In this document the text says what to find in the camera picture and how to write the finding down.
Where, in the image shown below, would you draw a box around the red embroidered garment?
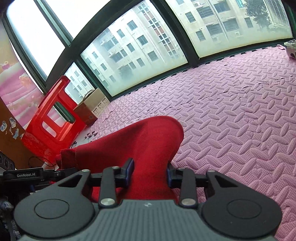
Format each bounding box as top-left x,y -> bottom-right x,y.
56,116 -> 184,201

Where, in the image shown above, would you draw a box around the cartoon wall stickers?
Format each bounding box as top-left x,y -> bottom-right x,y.
1,118 -> 25,140

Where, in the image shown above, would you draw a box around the pink foam floor mat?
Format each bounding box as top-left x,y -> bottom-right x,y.
76,45 -> 295,240

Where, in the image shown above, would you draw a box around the white patterned small cloth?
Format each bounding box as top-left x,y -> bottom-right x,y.
284,39 -> 296,59

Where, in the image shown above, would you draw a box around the red plastic stool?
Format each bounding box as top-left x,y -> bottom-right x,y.
21,76 -> 86,164

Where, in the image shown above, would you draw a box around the brown cardboard box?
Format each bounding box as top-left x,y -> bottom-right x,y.
73,88 -> 110,126

